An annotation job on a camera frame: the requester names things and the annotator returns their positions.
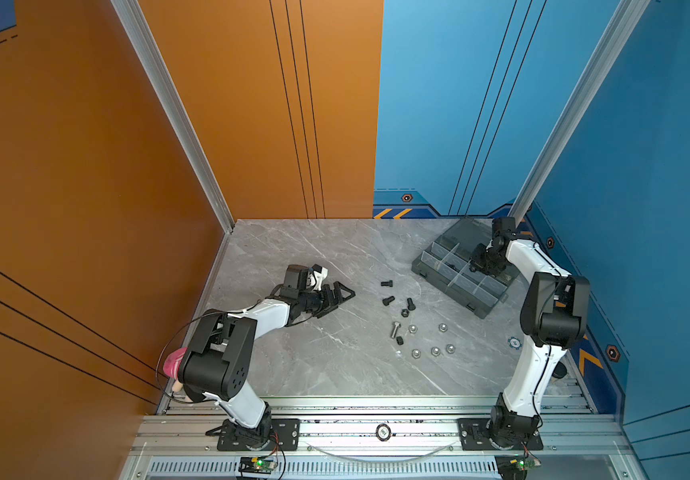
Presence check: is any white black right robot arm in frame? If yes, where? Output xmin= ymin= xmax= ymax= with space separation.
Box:
xmin=472 ymin=217 xmax=591 ymax=449

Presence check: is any green circuit board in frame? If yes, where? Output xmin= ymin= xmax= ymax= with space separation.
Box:
xmin=495 ymin=457 xmax=542 ymax=480
xmin=238 ymin=457 xmax=278 ymax=476

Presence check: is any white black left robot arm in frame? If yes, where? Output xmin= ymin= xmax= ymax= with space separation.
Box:
xmin=164 ymin=281 xmax=356 ymax=450

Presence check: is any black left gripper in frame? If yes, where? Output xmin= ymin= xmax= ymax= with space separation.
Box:
xmin=298 ymin=282 xmax=355 ymax=318

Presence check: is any green circuit board right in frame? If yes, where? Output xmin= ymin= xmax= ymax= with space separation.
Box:
xmin=495 ymin=457 xmax=542 ymax=480

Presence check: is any aluminium frame post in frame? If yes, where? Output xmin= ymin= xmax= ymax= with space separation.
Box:
xmin=509 ymin=0 xmax=650 ymax=224
xmin=111 ymin=0 xmax=235 ymax=235

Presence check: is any aluminium frame post right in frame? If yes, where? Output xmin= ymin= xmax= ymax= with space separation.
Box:
xmin=509 ymin=0 xmax=650 ymax=224

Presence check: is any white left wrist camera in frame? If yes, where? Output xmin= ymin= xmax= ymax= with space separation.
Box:
xmin=307 ymin=264 xmax=328 ymax=291

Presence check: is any clear grey compartment organizer box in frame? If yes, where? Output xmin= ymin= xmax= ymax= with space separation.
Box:
xmin=411 ymin=218 xmax=521 ymax=319

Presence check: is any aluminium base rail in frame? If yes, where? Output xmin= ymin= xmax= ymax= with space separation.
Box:
xmin=121 ymin=389 xmax=645 ymax=479

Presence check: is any silver hex bolt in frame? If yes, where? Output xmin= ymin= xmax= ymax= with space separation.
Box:
xmin=390 ymin=321 xmax=401 ymax=339

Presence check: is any small jar black lid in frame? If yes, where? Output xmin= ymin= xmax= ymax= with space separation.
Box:
xmin=551 ymin=361 xmax=568 ymax=379

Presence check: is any pink object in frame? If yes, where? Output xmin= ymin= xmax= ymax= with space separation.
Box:
xmin=163 ymin=347 xmax=187 ymax=381

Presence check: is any aluminium frame post left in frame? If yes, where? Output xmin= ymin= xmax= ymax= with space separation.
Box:
xmin=111 ymin=0 xmax=235 ymax=235

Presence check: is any green circuit board left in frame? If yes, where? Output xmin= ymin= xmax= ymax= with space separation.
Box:
xmin=238 ymin=457 xmax=278 ymax=476

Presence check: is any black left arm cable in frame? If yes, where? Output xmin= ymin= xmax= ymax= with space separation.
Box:
xmin=155 ymin=314 xmax=226 ymax=406

